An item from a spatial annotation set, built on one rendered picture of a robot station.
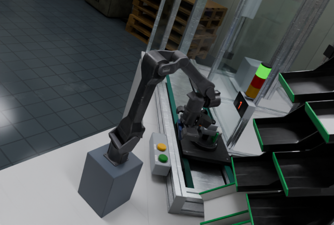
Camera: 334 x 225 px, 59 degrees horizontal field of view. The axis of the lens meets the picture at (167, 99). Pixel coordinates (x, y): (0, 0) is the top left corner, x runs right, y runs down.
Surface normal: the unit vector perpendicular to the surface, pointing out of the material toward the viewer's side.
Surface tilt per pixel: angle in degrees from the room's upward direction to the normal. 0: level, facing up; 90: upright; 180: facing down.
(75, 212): 0
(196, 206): 90
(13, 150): 0
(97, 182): 90
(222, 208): 45
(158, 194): 0
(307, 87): 25
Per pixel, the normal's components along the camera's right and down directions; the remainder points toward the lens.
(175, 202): 0.10, 0.53
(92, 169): -0.62, 0.22
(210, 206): -0.45, -0.80
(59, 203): 0.31, -0.82
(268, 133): -0.12, -0.87
